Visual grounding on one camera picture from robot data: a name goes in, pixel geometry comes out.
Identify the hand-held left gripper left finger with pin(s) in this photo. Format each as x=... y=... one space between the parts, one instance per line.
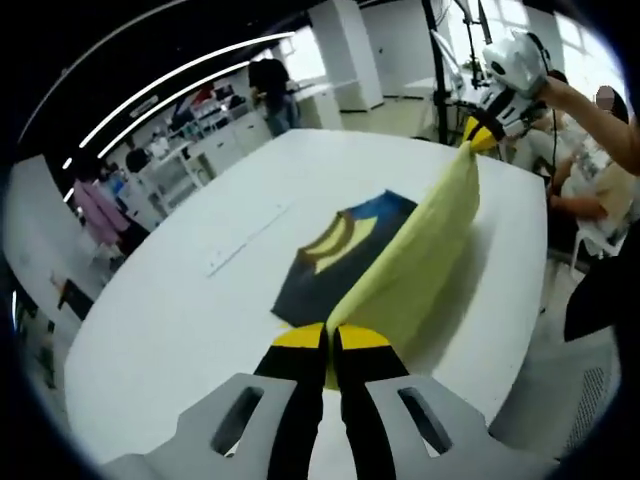
x=250 y=430

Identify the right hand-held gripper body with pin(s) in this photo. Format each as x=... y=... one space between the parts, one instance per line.
x=520 y=62

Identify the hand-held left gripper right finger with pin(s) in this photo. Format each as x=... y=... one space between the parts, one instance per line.
x=415 y=425

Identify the yellow blue grey garment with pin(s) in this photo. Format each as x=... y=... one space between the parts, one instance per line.
x=415 y=280

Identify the black stand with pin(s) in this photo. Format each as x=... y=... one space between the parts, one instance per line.
x=440 y=90

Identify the white mesh chair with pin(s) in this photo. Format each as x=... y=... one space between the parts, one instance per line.
x=550 y=390

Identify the white plastic chair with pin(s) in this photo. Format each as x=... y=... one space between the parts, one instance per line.
x=592 y=245

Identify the white square pillar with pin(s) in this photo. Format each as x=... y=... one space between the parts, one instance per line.
x=345 y=50
x=35 y=225

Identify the black cabinet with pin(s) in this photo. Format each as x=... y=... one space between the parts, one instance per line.
x=75 y=300

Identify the person in pink top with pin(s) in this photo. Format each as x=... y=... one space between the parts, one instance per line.
x=100 y=212

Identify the white drawer trolley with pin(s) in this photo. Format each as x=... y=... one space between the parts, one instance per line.
x=172 y=175

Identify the white counter cabinets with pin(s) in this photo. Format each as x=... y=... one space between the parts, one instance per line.
x=225 y=140

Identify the ceiling light strip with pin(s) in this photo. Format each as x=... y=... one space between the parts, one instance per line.
x=170 y=102
x=190 y=65

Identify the ceiling air vent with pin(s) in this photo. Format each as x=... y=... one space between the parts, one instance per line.
x=145 y=106

